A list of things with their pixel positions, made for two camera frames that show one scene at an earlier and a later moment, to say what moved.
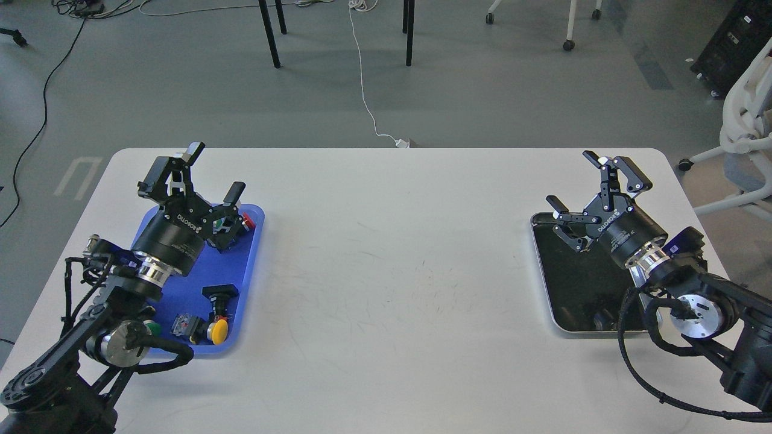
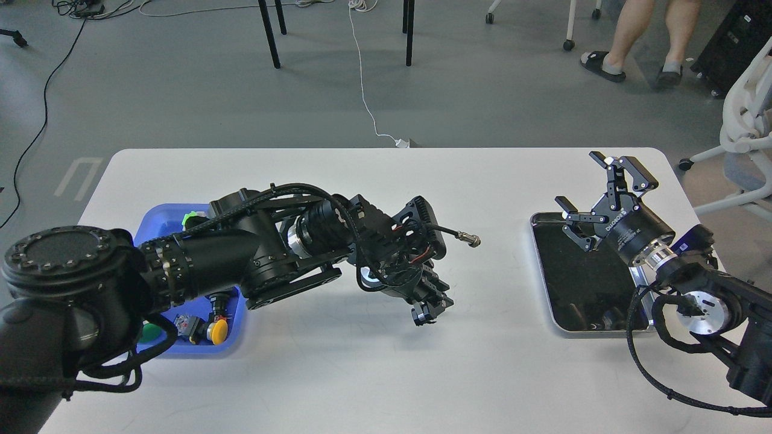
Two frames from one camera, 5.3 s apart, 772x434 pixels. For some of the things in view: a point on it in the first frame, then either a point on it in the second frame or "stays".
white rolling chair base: [569, 44] stays
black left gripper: [175, 237] -> [401, 275]
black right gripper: [625, 231] stays
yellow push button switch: [217, 331] stays
